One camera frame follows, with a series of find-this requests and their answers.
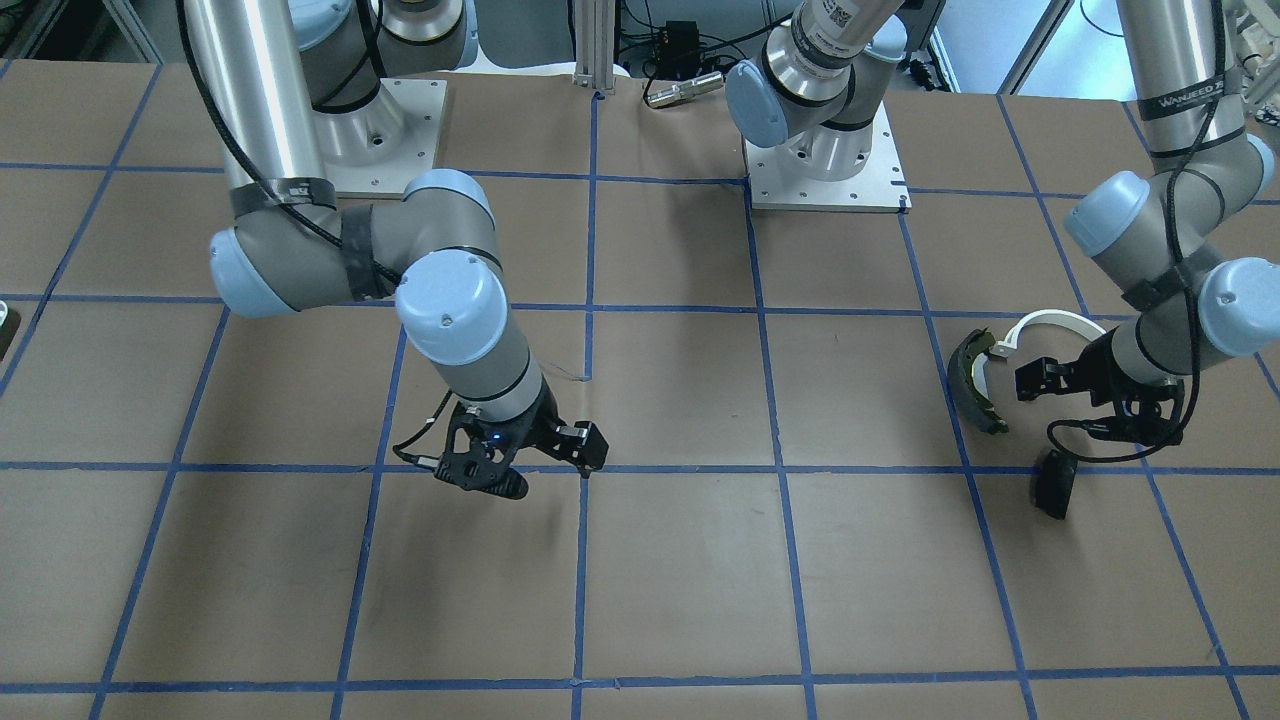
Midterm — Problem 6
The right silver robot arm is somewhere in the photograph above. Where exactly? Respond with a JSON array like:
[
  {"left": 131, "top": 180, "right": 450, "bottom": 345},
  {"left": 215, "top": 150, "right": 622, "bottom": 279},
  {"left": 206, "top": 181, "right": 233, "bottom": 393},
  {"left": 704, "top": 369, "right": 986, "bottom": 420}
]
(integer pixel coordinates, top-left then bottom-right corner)
[{"left": 175, "top": 1, "right": 608, "bottom": 498}]

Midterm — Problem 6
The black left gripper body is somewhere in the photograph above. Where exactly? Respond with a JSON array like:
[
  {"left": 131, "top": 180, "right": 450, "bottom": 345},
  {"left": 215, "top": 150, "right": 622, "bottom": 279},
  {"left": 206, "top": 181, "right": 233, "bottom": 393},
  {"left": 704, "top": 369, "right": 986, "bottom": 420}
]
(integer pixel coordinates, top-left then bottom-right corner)
[{"left": 1014, "top": 331, "right": 1140, "bottom": 407}]

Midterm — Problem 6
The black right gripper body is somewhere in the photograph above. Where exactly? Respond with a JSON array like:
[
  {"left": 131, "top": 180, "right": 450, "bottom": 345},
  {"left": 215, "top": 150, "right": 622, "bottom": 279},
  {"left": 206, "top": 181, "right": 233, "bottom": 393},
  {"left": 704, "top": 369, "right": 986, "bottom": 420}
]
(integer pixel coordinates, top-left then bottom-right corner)
[{"left": 500, "top": 386, "right": 609, "bottom": 478}]

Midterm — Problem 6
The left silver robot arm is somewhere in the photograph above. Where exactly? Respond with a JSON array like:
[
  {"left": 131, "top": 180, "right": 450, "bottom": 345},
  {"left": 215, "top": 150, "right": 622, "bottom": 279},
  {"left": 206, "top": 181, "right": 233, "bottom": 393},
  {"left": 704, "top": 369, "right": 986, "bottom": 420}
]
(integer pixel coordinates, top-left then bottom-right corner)
[{"left": 726, "top": 1, "right": 1277, "bottom": 406}]

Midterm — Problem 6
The aluminium frame post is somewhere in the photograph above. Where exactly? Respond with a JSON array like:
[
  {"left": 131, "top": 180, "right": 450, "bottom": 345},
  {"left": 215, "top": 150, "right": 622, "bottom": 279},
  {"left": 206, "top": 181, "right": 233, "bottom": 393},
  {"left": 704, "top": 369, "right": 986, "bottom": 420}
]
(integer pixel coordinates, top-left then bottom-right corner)
[{"left": 570, "top": 0, "right": 617, "bottom": 96}]

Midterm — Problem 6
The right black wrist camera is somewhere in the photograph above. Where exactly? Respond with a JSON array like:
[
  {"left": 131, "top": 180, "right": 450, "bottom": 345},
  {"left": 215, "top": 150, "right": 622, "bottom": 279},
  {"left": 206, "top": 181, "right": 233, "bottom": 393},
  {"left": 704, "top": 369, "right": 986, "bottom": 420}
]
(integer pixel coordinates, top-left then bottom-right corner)
[{"left": 433, "top": 404, "right": 536, "bottom": 500}]

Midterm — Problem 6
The green curved brake shoe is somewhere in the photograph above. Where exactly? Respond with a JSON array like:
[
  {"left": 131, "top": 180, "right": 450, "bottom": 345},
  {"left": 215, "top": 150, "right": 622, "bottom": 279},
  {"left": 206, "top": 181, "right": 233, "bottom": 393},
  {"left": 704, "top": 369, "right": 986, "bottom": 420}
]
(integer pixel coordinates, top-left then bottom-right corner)
[{"left": 947, "top": 328, "right": 1010, "bottom": 436}]

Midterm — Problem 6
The black brake pad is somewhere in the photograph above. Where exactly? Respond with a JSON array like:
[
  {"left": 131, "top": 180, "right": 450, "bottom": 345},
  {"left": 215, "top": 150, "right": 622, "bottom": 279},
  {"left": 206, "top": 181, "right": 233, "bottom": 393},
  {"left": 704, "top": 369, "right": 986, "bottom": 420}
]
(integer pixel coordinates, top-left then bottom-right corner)
[{"left": 1030, "top": 448, "right": 1078, "bottom": 520}]

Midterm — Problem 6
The white curved plastic bracket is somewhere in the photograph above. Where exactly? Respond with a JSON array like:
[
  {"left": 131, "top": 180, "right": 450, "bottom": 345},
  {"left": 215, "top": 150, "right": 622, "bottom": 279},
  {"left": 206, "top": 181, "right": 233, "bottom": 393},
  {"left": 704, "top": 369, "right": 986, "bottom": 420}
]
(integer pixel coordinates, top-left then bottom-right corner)
[{"left": 991, "top": 309, "right": 1108, "bottom": 359}]

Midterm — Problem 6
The silver cylindrical tool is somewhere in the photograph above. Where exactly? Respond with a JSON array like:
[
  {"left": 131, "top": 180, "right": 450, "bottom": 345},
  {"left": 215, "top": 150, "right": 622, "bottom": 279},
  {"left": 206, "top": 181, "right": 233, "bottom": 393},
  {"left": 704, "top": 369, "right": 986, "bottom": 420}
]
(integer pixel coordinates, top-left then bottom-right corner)
[{"left": 644, "top": 70, "right": 724, "bottom": 109}]

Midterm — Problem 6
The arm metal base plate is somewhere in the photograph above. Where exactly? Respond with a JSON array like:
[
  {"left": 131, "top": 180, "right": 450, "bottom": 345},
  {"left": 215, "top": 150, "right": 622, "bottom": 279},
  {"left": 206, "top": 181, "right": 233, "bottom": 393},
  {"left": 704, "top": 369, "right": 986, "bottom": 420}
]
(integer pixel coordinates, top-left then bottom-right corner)
[
  {"left": 742, "top": 105, "right": 913, "bottom": 213},
  {"left": 312, "top": 78, "right": 448, "bottom": 199}
]

